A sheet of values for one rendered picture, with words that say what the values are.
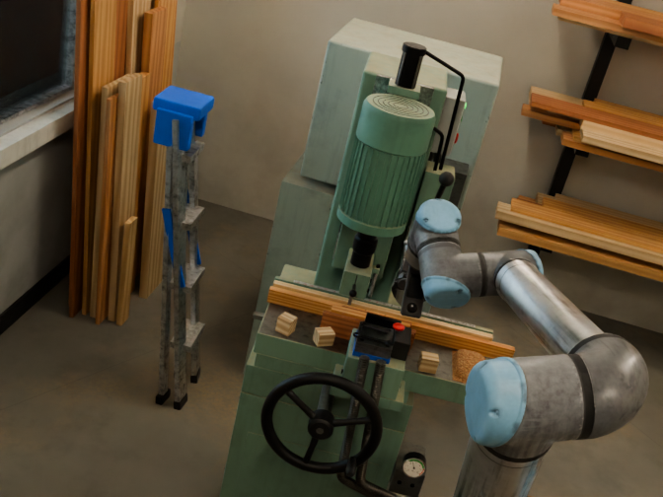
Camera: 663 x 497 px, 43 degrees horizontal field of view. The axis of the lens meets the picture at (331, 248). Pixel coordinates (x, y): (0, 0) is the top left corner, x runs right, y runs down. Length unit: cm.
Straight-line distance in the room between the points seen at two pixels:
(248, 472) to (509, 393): 137
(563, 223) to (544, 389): 298
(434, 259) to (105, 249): 205
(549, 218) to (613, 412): 295
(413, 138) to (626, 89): 252
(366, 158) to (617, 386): 100
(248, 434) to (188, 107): 107
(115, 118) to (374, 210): 154
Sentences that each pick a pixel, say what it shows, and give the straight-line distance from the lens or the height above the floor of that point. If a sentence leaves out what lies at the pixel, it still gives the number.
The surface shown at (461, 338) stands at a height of 94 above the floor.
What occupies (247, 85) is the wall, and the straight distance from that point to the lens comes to 458.
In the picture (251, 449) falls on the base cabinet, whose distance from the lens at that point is 235.
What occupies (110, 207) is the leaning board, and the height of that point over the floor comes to 53.
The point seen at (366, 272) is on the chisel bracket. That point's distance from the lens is 216.
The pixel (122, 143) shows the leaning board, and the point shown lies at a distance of 335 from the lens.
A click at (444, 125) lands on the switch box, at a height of 140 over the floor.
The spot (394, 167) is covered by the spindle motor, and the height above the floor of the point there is 138.
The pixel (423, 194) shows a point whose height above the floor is 123.
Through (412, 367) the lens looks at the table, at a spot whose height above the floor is 90.
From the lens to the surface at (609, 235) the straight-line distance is 414.
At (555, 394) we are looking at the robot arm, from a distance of 116.
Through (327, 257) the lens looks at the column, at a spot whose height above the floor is 97.
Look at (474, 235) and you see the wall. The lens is 462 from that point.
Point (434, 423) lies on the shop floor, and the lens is 354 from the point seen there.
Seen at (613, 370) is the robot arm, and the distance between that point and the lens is 120.
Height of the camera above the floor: 207
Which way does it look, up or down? 27 degrees down
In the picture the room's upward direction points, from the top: 14 degrees clockwise
